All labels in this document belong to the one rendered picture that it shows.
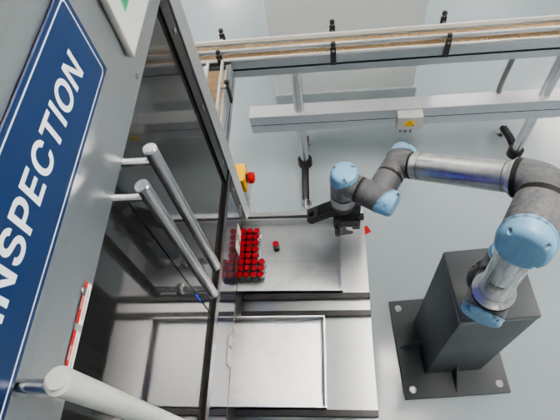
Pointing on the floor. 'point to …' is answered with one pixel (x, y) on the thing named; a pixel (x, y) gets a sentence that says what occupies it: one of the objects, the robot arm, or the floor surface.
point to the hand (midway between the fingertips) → (336, 232)
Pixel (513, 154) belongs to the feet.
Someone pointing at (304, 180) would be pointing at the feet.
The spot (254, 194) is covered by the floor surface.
